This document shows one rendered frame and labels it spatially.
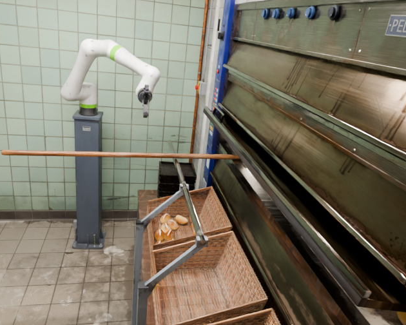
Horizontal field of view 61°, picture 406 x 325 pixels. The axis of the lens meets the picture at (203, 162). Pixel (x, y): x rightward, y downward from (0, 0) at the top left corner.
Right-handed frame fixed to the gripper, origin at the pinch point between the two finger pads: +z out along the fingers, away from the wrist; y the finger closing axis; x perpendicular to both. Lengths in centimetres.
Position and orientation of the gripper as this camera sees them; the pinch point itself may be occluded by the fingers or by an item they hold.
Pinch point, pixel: (146, 104)
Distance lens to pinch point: 208.9
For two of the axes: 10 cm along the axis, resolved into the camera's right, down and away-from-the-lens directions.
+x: -9.7, -0.3, -2.3
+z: 2.0, 3.8, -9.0
